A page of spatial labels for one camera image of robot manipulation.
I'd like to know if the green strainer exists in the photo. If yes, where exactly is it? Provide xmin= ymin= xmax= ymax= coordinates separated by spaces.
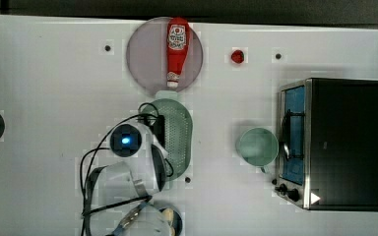
xmin=138 ymin=90 xmax=193 ymax=181

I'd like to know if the dark bowl with banana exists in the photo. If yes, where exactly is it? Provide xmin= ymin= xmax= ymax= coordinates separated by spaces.
xmin=167 ymin=207 xmax=183 ymax=236

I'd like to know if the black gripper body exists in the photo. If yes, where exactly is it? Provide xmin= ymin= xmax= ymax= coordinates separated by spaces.
xmin=144 ymin=115 xmax=165 ymax=147

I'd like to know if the purple round plate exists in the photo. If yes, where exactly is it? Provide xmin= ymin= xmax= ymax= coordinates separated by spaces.
xmin=126 ymin=17 xmax=204 ymax=95

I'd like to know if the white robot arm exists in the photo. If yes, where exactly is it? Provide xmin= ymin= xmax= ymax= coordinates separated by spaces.
xmin=81 ymin=114 xmax=174 ymax=236

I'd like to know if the black toaster oven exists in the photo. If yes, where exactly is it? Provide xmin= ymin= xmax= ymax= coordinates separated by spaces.
xmin=273 ymin=78 xmax=378 ymax=211

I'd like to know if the light green cup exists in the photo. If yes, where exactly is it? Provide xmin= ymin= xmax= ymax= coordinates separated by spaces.
xmin=235 ymin=127 xmax=279 ymax=174

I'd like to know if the yellow banana toy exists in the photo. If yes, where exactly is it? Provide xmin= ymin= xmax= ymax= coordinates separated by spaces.
xmin=162 ymin=208 xmax=175 ymax=236

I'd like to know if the red ketchup bottle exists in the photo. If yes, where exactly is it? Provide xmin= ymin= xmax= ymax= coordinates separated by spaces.
xmin=166 ymin=17 xmax=190 ymax=89

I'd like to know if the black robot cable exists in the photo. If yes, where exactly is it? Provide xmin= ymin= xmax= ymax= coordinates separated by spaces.
xmin=80 ymin=101 xmax=175 ymax=236

